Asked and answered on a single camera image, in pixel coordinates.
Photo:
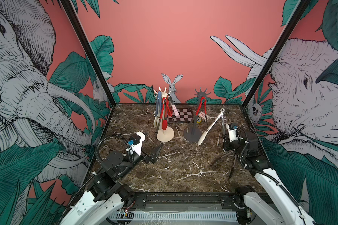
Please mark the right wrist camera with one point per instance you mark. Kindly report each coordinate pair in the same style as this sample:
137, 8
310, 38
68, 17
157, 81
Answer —
232, 129

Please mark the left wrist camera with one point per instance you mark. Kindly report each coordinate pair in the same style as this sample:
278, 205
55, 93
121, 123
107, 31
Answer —
135, 143

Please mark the white slotted cable duct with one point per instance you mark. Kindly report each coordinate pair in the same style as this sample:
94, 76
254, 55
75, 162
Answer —
181, 216

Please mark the white steel tongs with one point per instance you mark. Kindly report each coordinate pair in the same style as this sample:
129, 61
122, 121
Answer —
220, 116

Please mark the red looped steel tongs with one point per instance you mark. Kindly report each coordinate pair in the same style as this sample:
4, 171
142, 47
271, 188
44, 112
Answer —
200, 106

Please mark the dark grey utensil rack stand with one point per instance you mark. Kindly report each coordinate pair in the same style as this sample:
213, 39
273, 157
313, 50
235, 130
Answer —
196, 136

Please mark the chessboard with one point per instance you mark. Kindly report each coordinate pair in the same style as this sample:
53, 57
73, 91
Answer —
185, 116

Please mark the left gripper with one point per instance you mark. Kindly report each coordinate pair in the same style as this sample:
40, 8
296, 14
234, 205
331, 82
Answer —
152, 158

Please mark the cream utensil rack stand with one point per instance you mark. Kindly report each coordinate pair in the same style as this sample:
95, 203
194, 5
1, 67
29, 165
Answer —
164, 133

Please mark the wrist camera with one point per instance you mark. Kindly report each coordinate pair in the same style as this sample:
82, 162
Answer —
232, 129
135, 143

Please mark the playing card box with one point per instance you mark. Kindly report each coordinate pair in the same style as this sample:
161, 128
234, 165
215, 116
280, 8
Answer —
203, 116

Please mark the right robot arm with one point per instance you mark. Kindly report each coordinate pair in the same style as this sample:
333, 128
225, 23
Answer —
286, 209

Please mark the pink steel tongs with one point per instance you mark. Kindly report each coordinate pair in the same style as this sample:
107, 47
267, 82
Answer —
174, 109

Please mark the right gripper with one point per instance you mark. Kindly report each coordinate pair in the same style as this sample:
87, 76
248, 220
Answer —
227, 144

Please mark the red handled steel tongs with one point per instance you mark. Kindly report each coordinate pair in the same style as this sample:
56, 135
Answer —
162, 107

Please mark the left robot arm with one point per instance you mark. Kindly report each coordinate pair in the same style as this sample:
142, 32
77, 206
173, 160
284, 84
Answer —
103, 194

